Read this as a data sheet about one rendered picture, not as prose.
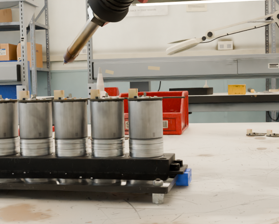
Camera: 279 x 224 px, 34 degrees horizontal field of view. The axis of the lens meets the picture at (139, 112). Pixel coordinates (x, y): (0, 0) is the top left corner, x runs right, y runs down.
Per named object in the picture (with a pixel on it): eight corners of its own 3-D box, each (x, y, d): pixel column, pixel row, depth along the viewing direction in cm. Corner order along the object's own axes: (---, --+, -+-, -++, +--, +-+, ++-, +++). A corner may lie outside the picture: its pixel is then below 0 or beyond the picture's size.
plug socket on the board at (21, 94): (28, 100, 34) (27, 90, 34) (17, 100, 34) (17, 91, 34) (33, 99, 35) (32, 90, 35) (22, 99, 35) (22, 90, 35)
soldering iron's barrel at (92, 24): (60, 68, 31) (98, 15, 26) (56, 48, 32) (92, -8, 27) (79, 68, 32) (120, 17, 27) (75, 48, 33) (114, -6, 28)
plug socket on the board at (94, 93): (100, 98, 33) (100, 89, 33) (89, 98, 33) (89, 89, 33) (104, 98, 34) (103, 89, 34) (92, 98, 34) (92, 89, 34)
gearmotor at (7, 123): (9, 169, 34) (7, 99, 34) (-20, 168, 34) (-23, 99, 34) (25, 163, 36) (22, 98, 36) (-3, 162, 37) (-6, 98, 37)
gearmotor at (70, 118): (82, 170, 33) (80, 98, 32) (49, 170, 33) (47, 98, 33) (93, 164, 35) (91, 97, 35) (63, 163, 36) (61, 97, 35)
